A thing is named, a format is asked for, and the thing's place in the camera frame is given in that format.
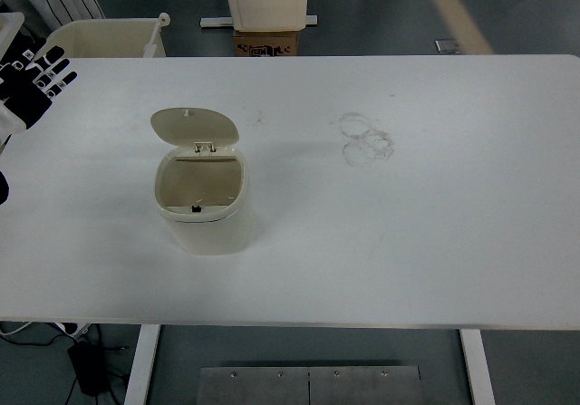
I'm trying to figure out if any white box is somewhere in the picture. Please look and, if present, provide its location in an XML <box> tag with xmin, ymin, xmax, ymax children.
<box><xmin>0</xmin><ymin>11</ymin><xmax>26</xmax><ymax>58</ymax></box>

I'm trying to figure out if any white power strip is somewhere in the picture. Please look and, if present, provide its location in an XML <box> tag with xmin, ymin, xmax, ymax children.
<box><xmin>53</xmin><ymin>322</ymin><xmax>92</xmax><ymax>337</ymax></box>

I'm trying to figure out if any grey metal foot bar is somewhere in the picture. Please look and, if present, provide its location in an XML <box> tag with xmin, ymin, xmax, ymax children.
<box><xmin>199</xmin><ymin>14</ymin><xmax>319</xmax><ymax>29</ymax></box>

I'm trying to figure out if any small cream lidded trash bin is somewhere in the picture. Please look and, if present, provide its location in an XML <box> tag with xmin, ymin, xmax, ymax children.
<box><xmin>150</xmin><ymin>106</ymin><xmax>251</xmax><ymax>256</ymax></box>

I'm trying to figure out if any black power adapter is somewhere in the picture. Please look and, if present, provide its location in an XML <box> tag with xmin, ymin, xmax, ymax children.
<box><xmin>66</xmin><ymin>340</ymin><xmax>110</xmax><ymax>397</ymax></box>

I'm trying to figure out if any grey floor socket plate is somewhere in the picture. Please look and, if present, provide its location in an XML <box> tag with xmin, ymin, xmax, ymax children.
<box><xmin>433</xmin><ymin>38</ymin><xmax>461</xmax><ymax>55</ymax></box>

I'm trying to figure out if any brown cardboard box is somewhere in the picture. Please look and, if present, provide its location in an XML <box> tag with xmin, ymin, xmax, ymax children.
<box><xmin>232</xmin><ymin>28</ymin><xmax>300</xmax><ymax>57</ymax></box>

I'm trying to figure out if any white table leg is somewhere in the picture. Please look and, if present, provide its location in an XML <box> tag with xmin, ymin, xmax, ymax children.
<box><xmin>459</xmin><ymin>328</ymin><xmax>498</xmax><ymax>405</ymax></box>
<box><xmin>123</xmin><ymin>324</ymin><xmax>162</xmax><ymax>405</ymax></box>

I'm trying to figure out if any white cable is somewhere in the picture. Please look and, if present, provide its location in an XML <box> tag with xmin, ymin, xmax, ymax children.
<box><xmin>0</xmin><ymin>322</ymin><xmax>34</xmax><ymax>338</ymax></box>

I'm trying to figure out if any white plastic lever with ring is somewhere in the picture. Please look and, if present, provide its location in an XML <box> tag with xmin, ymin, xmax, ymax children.
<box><xmin>142</xmin><ymin>12</ymin><xmax>171</xmax><ymax>58</ymax></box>

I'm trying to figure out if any open cream plastic bin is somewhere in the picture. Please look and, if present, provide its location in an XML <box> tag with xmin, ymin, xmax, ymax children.
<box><xmin>34</xmin><ymin>18</ymin><xmax>167</xmax><ymax>59</ymax></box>

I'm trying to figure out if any black cable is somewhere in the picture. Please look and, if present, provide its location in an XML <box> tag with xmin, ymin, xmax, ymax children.
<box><xmin>0</xmin><ymin>325</ymin><xmax>105</xmax><ymax>350</ymax></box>

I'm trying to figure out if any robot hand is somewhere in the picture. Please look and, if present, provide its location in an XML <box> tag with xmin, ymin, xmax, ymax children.
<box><xmin>0</xmin><ymin>37</ymin><xmax>79</xmax><ymax>206</ymax></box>

